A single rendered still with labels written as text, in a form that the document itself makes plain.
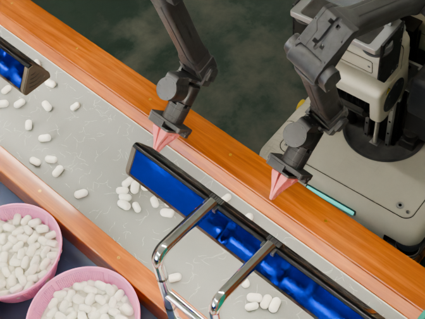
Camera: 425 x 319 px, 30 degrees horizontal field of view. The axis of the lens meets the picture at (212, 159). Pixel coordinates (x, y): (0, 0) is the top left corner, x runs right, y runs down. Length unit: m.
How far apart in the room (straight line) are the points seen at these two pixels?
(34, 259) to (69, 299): 0.15
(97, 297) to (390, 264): 0.69
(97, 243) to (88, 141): 0.34
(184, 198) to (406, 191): 1.14
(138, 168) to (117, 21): 1.96
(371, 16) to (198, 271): 0.75
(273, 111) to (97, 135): 1.11
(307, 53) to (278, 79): 1.78
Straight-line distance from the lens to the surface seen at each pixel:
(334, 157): 2.66
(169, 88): 1.91
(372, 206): 2.56
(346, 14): 1.48
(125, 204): 2.02
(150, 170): 1.65
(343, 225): 1.94
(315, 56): 1.47
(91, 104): 2.27
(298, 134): 1.78
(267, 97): 3.19
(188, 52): 1.87
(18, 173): 2.15
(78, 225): 2.01
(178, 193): 1.62
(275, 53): 3.35
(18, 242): 2.06
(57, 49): 2.41
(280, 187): 1.88
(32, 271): 2.00
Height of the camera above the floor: 2.42
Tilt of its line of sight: 53 degrees down
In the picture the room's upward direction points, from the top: 8 degrees counter-clockwise
